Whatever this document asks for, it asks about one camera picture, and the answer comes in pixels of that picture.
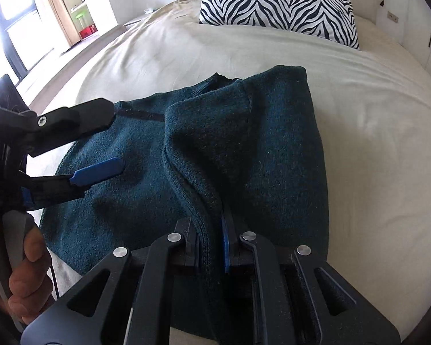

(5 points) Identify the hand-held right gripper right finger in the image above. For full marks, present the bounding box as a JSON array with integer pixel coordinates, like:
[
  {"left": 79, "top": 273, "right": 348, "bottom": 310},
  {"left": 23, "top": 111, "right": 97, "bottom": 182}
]
[{"left": 221, "top": 214, "right": 399, "bottom": 345}]

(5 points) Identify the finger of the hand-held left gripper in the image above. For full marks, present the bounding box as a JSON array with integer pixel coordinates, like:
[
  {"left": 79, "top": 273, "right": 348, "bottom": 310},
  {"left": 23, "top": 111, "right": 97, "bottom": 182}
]
[
  {"left": 22, "top": 156, "right": 126, "bottom": 210},
  {"left": 22, "top": 98, "right": 116, "bottom": 157}
]

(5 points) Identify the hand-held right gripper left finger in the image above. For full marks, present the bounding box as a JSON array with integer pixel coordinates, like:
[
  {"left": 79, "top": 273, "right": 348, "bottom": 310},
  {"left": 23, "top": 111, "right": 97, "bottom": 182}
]
[{"left": 22, "top": 219, "right": 202, "bottom": 345}]

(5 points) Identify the dark green sweater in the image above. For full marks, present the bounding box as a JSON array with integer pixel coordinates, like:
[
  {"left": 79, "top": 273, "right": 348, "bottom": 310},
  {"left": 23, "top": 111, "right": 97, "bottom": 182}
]
[{"left": 39, "top": 65, "right": 332, "bottom": 345}]

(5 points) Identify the person's left hand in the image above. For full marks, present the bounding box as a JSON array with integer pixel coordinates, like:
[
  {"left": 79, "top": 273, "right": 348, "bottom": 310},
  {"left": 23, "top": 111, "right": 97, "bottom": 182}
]
[{"left": 0, "top": 216, "right": 53, "bottom": 326}]

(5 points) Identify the red box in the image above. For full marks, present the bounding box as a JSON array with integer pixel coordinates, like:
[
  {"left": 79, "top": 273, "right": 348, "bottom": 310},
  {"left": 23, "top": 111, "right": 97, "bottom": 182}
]
[{"left": 79, "top": 24, "right": 98, "bottom": 40}]

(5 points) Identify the black framed window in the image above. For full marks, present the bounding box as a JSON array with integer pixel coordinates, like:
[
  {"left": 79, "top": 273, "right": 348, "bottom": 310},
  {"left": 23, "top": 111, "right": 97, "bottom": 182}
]
[{"left": 0, "top": 0, "right": 56, "bottom": 81}]

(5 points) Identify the beige curtain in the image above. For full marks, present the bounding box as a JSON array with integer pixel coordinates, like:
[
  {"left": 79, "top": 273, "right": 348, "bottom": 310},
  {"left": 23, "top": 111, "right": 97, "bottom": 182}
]
[{"left": 28, "top": 0, "right": 78, "bottom": 53}]

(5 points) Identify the white nightstand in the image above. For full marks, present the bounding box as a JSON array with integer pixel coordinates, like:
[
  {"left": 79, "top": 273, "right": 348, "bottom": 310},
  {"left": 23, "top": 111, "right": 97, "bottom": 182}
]
[{"left": 123, "top": 9, "right": 151, "bottom": 30}]

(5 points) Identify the bed with beige sheet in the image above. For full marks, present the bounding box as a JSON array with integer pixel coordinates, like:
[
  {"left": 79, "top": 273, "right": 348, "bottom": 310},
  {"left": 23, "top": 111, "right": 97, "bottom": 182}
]
[{"left": 18, "top": 0, "right": 431, "bottom": 345}]

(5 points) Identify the zebra print pillow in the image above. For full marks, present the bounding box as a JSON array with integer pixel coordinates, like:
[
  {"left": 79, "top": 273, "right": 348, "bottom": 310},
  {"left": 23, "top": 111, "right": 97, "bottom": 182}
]
[{"left": 199, "top": 0, "right": 360, "bottom": 50}]

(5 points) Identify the white wardrobe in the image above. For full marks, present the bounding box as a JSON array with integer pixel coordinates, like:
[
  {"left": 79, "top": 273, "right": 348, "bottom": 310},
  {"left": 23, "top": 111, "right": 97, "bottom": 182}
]
[{"left": 381, "top": 0, "right": 431, "bottom": 76}]

